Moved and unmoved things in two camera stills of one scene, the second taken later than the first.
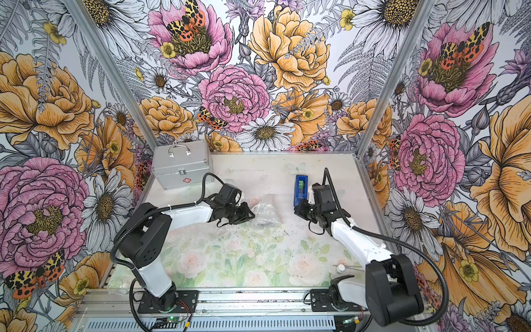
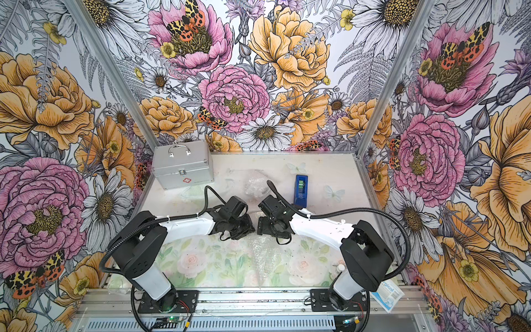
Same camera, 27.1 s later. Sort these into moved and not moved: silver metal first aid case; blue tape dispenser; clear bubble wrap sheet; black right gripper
Moved: clear bubble wrap sheet; black right gripper
Not moved: blue tape dispenser; silver metal first aid case
